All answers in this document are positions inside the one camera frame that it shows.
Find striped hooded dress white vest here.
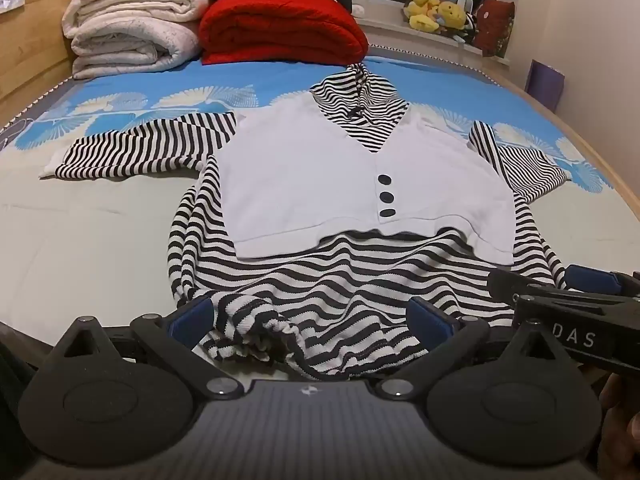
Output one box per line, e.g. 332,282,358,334
39,62,573,377

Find folded white quilt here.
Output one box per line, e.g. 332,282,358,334
62,0,211,80

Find blue white printed bed sheet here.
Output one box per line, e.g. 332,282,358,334
0,45,631,351

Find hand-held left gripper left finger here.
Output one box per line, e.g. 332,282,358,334
50,296,246,401

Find yellow plush toys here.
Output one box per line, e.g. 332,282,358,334
403,0,471,36

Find folded red blanket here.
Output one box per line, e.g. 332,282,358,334
197,0,370,67

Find person's right hand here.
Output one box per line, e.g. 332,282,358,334
599,374,640,480

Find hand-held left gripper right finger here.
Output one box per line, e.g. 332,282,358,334
376,296,572,401

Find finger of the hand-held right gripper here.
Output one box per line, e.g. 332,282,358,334
562,264,640,302
487,267,565,304

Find purple board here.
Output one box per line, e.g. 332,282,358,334
525,59,566,110

